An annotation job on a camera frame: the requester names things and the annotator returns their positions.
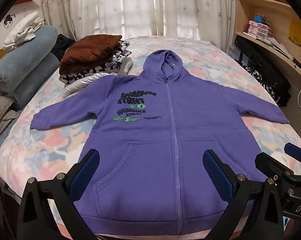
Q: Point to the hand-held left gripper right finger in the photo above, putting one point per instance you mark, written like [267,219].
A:
[218,175]

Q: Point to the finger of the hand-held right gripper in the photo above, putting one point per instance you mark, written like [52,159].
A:
[294,150]
[268,162]

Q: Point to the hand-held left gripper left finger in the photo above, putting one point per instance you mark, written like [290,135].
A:
[86,172]

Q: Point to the purple zip hoodie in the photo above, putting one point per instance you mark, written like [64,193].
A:
[153,130]

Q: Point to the white shiny jacket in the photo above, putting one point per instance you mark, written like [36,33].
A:
[80,85]

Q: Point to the long black bag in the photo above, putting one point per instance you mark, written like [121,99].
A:
[268,65]

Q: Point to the black cloth with white print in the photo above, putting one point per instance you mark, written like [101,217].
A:
[251,71]

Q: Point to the beige crumpled cloth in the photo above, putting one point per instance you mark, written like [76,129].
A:
[3,115]

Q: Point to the pile of papers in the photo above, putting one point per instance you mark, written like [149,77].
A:
[275,45]

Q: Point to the black and white patterned garment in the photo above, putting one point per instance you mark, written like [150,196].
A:
[110,65]

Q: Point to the pastel patterned bed blanket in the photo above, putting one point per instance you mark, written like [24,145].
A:
[198,62]

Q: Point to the white box with blue label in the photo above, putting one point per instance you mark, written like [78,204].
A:
[233,53]

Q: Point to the yellow paper sticker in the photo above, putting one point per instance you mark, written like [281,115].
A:
[296,32]

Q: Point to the brown folded garment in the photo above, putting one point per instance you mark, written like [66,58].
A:
[88,50]

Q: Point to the blue rolled fleece blanket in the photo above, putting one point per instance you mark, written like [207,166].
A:
[23,67]

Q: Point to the stack of pink boxes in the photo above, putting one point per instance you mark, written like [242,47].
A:
[259,30]

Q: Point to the small blue box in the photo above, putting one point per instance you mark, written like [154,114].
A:
[259,18]

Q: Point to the wooden bookshelf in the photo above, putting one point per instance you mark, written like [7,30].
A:
[273,7]

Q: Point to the white folded cloth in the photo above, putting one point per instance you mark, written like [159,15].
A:
[23,30]

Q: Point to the white leaf-print curtain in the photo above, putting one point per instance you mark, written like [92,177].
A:
[140,5]

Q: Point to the cartoon face wall sticker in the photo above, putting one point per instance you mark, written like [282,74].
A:
[8,21]

